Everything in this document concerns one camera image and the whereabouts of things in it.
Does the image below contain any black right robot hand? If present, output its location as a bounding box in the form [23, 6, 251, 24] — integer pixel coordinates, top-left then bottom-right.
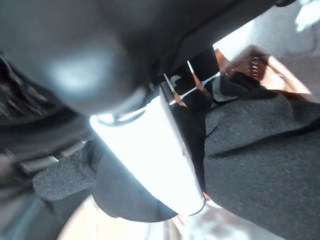
[0, 0, 296, 216]

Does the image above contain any black garment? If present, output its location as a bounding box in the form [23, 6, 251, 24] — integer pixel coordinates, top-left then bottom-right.
[32, 72, 320, 240]

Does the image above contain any wicker laundry basket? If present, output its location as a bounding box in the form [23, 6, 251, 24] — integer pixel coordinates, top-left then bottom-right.
[214, 44, 314, 96]

